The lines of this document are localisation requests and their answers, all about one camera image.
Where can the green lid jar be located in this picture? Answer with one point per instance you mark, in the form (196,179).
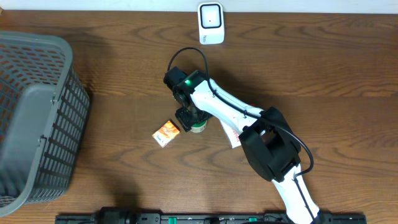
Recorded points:
(197,128)

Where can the white blue toothpaste box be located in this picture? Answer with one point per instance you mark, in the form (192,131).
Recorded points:
(232,135)

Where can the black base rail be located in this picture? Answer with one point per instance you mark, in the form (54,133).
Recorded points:
(109,215)

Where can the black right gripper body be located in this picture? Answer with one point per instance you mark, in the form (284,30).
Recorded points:
(186,116)

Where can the grey plastic basket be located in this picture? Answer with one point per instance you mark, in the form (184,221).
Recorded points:
(44,108)

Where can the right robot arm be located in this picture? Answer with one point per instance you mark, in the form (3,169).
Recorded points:
(270,146)

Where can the orange small box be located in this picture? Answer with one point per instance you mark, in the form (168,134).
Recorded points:
(166,133)

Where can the white barcode scanner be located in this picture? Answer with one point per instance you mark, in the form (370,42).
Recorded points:
(211,23)

